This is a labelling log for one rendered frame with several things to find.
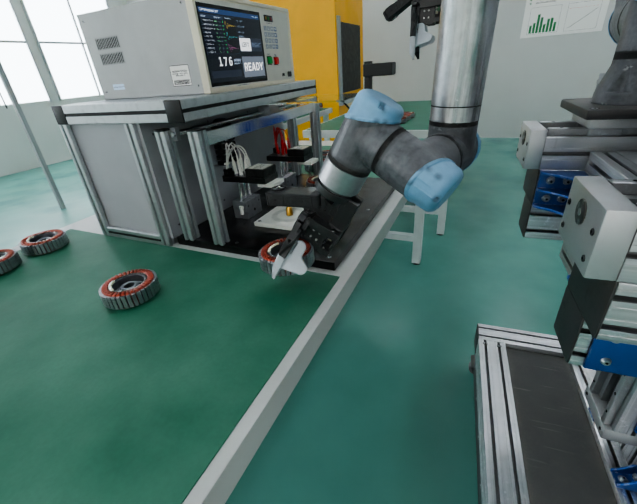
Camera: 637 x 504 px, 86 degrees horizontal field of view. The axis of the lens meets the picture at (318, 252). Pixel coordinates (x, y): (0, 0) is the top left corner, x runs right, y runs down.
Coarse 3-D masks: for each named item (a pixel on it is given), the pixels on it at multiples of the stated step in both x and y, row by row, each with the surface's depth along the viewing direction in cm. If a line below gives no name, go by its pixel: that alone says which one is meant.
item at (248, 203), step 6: (246, 198) 102; (252, 198) 102; (258, 198) 105; (234, 204) 101; (240, 204) 100; (246, 204) 100; (252, 204) 102; (258, 204) 105; (234, 210) 102; (246, 210) 101; (252, 210) 103; (258, 210) 106; (240, 216) 103; (246, 216) 102; (252, 216) 103
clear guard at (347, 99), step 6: (306, 96) 122; (312, 96) 119; (318, 96) 117; (324, 96) 115; (330, 96) 113; (336, 96) 112; (342, 96) 110; (348, 96) 108; (354, 96) 106; (276, 102) 108; (282, 102) 106; (288, 102) 105; (294, 102) 104; (300, 102) 104; (306, 102) 103; (312, 102) 102; (318, 102) 101; (324, 102) 101; (348, 102) 100; (348, 108) 99
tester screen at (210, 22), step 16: (208, 16) 78; (224, 16) 83; (240, 16) 88; (256, 16) 94; (208, 32) 79; (224, 32) 83; (240, 32) 89; (256, 32) 94; (208, 48) 80; (224, 48) 84; (240, 48) 89; (240, 64) 90; (224, 80) 86
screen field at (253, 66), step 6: (246, 60) 92; (252, 60) 94; (258, 60) 97; (246, 66) 93; (252, 66) 95; (258, 66) 97; (246, 72) 93; (252, 72) 95; (258, 72) 98; (264, 72) 100
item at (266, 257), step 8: (280, 240) 73; (304, 240) 71; (264, 248) 70; (272, 248) 70; (280, 248) 72; (312, 248) 68; (264, 256) 66; (272, 256) 67; (304, 256) 66; (312, 256) 68; (264, 264) 66; (272, 264) 65; (312, 264) 68; (280, 272) 66; (288, 272) 65
